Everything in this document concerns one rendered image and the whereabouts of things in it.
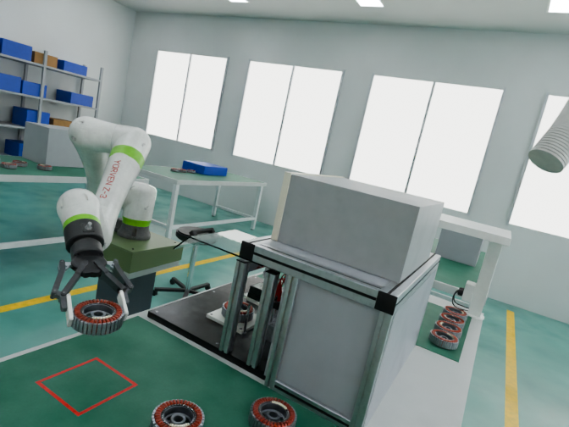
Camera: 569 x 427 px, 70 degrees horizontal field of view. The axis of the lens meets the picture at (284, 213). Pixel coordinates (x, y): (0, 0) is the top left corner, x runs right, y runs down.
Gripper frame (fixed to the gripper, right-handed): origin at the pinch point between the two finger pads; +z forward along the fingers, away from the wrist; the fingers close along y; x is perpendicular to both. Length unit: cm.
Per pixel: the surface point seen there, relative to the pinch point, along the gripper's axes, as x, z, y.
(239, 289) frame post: -4.4, -0.6, 36.8
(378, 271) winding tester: -32, 16, 59
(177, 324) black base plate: 22.9, -7.3, 29.9
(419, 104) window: 16, -292, 462
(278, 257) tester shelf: -21.3, 1.7, 39.6
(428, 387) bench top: -2, 40, 92
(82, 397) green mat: 12.9, 13.5, -2.3
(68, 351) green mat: 23.0, -3.9, -1.7
